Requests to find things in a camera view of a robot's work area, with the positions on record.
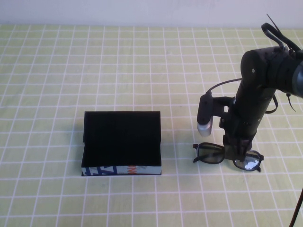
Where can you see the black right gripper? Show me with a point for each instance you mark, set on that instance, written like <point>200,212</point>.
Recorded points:
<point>251,111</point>

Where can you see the black framed glasses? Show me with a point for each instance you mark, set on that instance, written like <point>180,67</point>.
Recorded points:
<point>210,154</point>

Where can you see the black glasses case printed sides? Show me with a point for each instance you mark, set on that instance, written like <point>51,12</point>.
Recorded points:
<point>118,132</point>

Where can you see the green checked tablecloth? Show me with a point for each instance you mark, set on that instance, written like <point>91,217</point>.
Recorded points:
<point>47,71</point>

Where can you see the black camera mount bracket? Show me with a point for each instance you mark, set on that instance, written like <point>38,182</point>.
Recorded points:
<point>220,104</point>

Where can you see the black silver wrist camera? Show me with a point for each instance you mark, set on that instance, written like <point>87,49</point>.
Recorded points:
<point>204,111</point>

